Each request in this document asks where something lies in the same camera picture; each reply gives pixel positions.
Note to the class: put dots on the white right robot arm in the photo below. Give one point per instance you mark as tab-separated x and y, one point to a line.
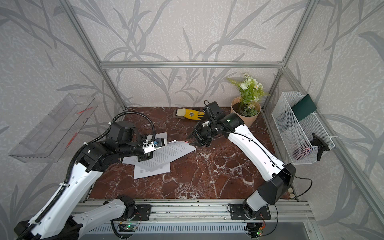
277	175

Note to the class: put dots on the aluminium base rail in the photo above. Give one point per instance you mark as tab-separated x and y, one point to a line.
217	211

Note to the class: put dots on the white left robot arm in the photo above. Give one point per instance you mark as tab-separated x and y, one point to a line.
55	221

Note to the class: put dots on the white wire mesh basket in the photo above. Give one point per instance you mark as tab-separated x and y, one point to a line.
294	133

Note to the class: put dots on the peach flower pot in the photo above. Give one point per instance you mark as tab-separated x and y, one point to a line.
247	114

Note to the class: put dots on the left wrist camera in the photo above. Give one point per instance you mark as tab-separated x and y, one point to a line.
150	146

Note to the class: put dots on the document with purple highlight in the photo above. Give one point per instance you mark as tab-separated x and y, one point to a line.
159	164

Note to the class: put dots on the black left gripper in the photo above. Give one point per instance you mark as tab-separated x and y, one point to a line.
145	156

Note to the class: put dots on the green artificial plant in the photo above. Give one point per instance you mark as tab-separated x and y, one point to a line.
251	90

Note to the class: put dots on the white printed text document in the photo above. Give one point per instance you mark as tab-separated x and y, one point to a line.
171	152

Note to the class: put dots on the black clamp on basket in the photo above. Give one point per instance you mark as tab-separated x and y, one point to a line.
321	144

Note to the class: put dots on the clear acrylic wall shelf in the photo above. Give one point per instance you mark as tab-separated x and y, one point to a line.
47	142

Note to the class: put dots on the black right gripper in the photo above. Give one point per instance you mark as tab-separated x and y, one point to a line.
195	133

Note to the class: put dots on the aluminium cage frame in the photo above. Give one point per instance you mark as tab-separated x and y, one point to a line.
361	181

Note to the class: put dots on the red object in basket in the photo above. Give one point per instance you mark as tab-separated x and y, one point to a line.
302	152

